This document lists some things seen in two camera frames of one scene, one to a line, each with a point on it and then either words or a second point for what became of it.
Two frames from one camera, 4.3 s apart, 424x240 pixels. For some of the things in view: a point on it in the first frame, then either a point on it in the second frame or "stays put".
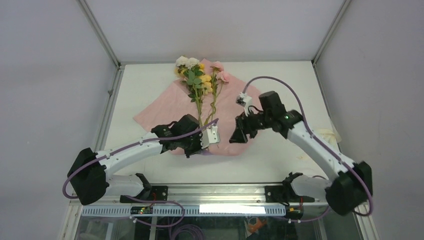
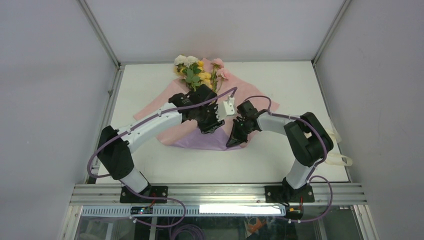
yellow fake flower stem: (205, 79) stays put
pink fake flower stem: (219, 76) stays put
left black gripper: (197, 135) -> (214, 124)
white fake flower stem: (188, 67) stays put
